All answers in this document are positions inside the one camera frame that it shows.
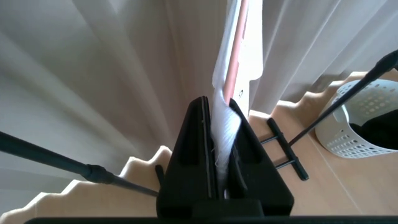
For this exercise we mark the pink clothes hanger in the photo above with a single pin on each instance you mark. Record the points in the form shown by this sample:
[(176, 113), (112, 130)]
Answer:
[(234, 62)]

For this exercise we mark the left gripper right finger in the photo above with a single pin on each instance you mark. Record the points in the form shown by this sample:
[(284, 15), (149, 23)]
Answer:
[(261, 180)]

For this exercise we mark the black garment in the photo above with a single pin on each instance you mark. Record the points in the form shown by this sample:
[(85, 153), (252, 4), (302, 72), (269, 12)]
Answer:
[(379, 130)]

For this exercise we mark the black clothes rack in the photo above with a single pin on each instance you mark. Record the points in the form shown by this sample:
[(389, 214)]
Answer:
[(46, 155)]

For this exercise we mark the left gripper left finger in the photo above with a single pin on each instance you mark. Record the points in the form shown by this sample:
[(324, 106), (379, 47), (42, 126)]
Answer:
[(186, 174)]

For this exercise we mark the white laundry basket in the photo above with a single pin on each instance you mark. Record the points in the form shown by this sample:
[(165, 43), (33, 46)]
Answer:
[(335, 137)]

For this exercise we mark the beige curtain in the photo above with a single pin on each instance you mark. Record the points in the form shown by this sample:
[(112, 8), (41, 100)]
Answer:
[(93, 77)]

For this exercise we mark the white garment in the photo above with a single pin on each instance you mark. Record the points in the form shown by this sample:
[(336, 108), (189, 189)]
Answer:
[(224, 130)]

